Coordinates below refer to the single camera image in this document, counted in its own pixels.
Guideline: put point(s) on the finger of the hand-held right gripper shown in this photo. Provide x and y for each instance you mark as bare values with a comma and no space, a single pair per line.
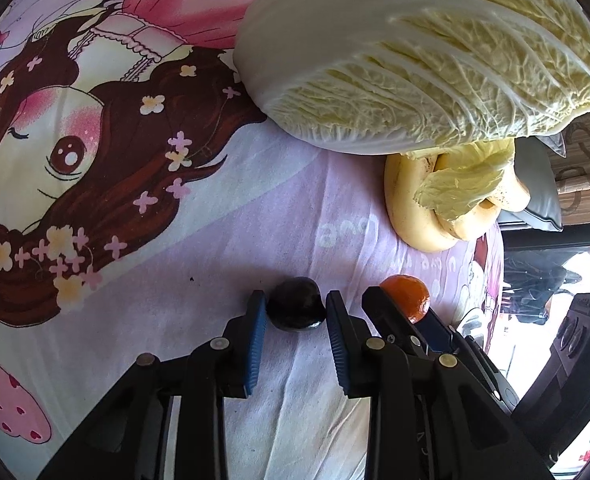
395,317
436,335

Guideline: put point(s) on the dark cherry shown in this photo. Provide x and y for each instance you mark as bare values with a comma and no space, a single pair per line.
295,305

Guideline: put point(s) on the bunch of yellow bananas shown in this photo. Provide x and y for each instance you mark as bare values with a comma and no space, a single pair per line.
405,210

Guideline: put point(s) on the cartoon printed bedsheet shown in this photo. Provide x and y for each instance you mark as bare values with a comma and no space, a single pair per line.
285,220

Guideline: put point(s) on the small tangerine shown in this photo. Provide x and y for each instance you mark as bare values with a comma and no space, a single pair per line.
410,295

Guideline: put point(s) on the napa cabbage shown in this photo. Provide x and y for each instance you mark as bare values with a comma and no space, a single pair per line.
400,60

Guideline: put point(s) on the grey leather cushion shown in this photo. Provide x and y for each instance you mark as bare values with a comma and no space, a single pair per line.
540,195

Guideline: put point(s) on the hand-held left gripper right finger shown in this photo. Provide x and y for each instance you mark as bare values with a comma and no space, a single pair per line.
337,345

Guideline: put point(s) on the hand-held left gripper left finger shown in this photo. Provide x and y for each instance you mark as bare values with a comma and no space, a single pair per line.
255,345

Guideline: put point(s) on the grey fabric pillow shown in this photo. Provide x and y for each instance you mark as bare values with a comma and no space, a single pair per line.
555,142

